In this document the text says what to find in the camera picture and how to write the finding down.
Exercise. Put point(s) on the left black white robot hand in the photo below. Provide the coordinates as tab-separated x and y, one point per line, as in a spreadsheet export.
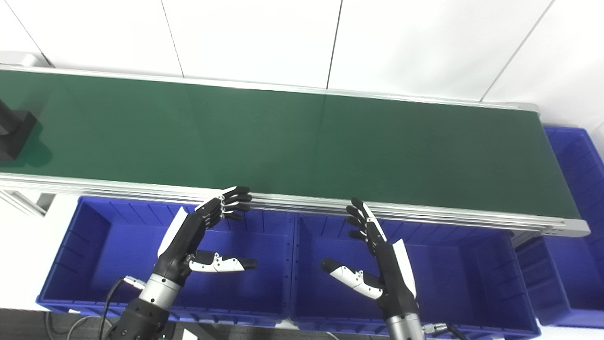
181	241

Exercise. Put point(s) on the blue plastic bin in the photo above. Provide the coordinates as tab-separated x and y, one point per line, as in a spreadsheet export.
118	255
573	264
457	278

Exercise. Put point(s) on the aluminium conveyor leg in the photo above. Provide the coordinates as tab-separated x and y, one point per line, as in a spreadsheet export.
21	203

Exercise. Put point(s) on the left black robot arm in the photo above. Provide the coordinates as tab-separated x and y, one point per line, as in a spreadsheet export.
141	318

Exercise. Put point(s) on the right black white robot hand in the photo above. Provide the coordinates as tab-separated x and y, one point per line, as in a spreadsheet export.
394	274

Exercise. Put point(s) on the black cylinder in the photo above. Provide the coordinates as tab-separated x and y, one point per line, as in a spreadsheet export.
14	134

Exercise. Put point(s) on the green conveyor belt aluminium frame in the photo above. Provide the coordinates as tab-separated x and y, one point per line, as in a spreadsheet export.
292	146

